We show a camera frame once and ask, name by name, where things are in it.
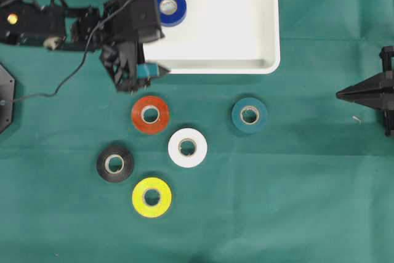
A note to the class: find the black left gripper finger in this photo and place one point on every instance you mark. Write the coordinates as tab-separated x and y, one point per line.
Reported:
151	70

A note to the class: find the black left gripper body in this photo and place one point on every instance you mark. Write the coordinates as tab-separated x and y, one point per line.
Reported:
120	59

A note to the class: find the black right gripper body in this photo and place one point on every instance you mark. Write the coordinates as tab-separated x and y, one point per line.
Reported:
386	56

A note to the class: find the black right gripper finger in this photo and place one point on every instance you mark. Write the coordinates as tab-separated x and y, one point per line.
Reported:
371	101
368	85

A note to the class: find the orange tape roll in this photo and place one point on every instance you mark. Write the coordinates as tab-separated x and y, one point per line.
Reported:
150	114

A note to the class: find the blue tape roll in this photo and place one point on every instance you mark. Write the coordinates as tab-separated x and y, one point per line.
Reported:
172	12

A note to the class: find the white tape roll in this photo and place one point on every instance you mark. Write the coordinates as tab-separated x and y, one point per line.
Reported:
187	147

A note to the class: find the black tape roll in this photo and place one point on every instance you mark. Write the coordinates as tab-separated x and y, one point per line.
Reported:
115	163

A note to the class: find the yellow tape roll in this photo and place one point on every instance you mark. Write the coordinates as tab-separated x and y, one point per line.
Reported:
151	197

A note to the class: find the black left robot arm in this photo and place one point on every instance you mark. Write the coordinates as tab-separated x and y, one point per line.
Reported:
26	23

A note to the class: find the white plastic case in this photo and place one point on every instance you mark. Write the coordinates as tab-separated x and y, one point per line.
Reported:
221	37

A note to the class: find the green tape roll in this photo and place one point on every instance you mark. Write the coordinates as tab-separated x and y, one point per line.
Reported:
249	115

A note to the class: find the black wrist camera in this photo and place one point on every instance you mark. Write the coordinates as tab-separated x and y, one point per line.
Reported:
136	20

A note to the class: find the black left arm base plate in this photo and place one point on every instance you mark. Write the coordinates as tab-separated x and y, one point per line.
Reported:
7	87

